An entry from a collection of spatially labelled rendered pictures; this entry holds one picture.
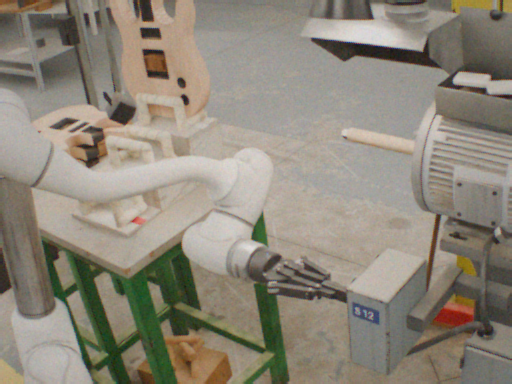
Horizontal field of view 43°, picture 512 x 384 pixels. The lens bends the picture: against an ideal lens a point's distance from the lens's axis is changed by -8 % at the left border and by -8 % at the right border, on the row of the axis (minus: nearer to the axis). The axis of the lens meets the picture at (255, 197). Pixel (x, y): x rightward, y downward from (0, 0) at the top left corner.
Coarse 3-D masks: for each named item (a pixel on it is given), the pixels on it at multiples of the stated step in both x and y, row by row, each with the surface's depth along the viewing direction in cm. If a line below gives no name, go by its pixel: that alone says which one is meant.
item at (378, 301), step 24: (384, 264) 134; (408, 264) 132; (360, 288) 128; (384, 288) 127; (408, 288) 129; (360, 312) 129; (384, 312) 125; (408, 312) 132; (360, 336) 133; (384, 336) 128; (408, 336) 135; (480, 336) 136; (360, 360) 136; (384, 360) 131
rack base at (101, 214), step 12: (96, 204) 212; (108, 204) 211; (132, 204) 208; (72, 216) 209; (84, 216) 206; (96, 216) 205; (108, 216) 204; (144, 216) 201; (108, 228) 199; (120, 228) 197; (132, 228) 196
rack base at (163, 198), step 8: (128, 160) 218; (136, 160) 217; (104, 168) 215; (120, 168) 213; (128, 168) 212; (176, 184) 206; (184, 184) 209; (192, 184) 212; (152, 192) 202; (160, 192) 201; (168, 192) 204; (176, 192) 207; (184, 192) 210; (144, 200) 206; (152, 200) 204; (160, 200) 202; (168, 200) 205; (176, 200) 208; (160, 208) 203
